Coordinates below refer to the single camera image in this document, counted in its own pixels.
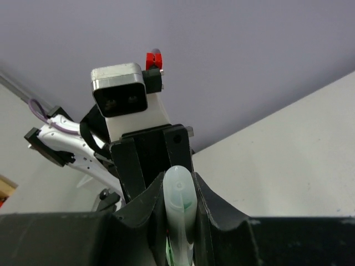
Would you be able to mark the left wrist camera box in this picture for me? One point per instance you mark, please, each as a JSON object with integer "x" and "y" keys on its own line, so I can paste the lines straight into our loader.
{"x": 128, "y": 96}

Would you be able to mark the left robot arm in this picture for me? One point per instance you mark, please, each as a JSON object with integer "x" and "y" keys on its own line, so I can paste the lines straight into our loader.
{"x": 65, "y": 142}

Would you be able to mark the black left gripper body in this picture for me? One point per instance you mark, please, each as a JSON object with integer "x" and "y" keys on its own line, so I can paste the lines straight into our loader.
{"x": 140, "y": 156}

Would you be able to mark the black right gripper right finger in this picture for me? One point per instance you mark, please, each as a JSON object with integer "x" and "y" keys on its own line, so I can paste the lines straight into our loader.
{"x": 223, "y": 234}

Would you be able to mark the green highlighter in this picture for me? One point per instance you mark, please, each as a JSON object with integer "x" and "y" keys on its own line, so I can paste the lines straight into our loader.
{"x": 180, "y": 201}

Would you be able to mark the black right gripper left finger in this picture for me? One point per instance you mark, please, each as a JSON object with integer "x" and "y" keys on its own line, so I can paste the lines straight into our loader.
{"x": 140, "y": 237}

